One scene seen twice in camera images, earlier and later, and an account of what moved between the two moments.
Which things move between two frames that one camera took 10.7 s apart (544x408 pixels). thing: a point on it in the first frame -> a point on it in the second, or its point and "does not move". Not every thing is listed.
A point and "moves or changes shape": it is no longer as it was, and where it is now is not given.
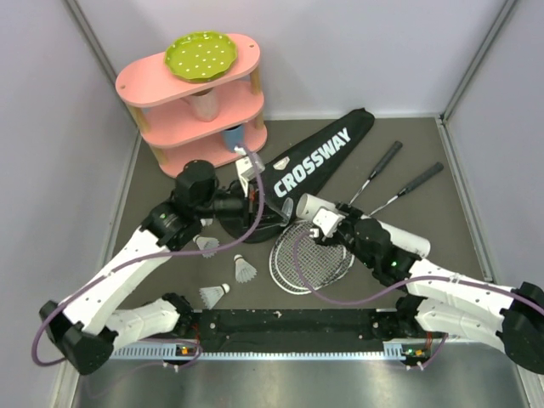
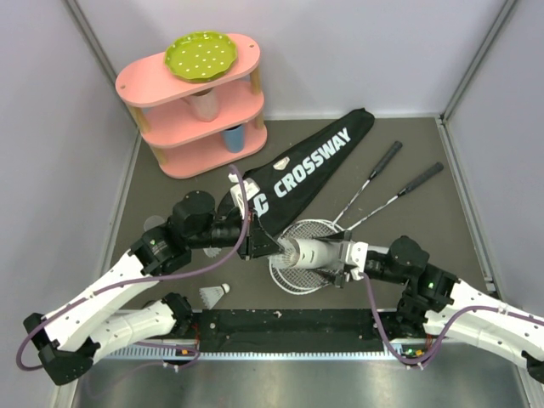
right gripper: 354,214 -> 340,280
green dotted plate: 201,56 does not move
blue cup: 234,136 does not move
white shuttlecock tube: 402,240 -> 316,253
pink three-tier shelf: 182,121 does not move
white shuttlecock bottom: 212,296 does not move
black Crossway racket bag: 290,176 does not move
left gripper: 252,204 -> 257,243
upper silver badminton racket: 325,263 does not move
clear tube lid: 287,208 moves or changes shape
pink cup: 205,104 does not move
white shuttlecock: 244,271 -> 289,256
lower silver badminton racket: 324,261 does not move
